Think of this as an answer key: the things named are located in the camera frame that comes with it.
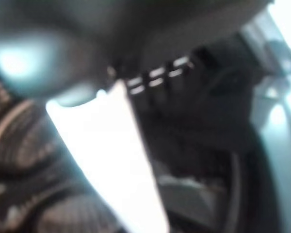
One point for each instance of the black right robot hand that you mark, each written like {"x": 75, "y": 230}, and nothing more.
{"x": 111, "y": 145}

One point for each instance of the grey front-load washing machine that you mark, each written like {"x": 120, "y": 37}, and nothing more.
{"x": 14, "y": 150}

